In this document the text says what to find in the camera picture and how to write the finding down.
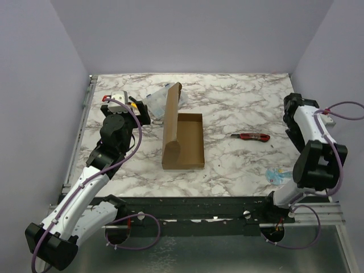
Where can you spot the brown cardboard express box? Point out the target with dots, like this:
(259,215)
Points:
(183,135)

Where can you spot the white blue packaged item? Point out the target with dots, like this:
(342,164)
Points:
(278,176)

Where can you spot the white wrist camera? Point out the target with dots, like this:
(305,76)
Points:
(116,102)
(327,119)

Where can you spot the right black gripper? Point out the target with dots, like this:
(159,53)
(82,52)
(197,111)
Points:
(292,132)

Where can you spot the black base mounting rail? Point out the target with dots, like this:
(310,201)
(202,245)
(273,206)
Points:
(194,216)

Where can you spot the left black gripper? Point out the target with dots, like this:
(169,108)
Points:
(143,110)

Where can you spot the red black utility knife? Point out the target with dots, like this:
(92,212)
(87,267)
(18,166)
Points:
(252,136)

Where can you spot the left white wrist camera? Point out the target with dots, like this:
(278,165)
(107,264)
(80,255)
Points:
(116,102)

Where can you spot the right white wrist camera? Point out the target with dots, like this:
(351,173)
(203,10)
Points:
(327,119)

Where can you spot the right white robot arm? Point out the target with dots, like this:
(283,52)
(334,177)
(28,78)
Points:
(318,169)

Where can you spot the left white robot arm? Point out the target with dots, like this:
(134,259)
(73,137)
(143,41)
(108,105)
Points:
(57,238)

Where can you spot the clear plastic organizer box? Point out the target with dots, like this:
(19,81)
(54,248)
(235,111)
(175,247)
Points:
(157,102)

